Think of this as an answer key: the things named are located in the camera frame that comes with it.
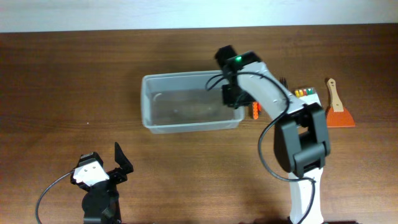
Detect orange scraper with wooden handle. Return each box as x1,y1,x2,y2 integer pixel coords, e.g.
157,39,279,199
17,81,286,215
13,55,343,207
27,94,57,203
326,78,356,128

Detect orange perforated plastic strip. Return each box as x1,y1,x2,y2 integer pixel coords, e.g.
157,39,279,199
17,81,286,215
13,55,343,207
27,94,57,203
252,101,261,119

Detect clear pack of coloured clips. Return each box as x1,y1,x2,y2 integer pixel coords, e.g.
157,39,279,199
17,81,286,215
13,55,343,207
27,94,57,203
294,87,322,106

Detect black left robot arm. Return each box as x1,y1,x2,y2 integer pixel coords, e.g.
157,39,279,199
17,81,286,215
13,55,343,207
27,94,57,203
70,142,134,224

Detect clear plastic storage container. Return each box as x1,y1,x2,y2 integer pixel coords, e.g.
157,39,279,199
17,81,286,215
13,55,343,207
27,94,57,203
141,70,245,134

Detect orange black needle nose pliers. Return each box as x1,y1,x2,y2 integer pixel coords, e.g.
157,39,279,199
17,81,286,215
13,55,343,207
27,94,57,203
279,77,289,88

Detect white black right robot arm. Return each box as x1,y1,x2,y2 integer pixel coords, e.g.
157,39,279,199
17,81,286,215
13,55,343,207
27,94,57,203
215,45,331,223

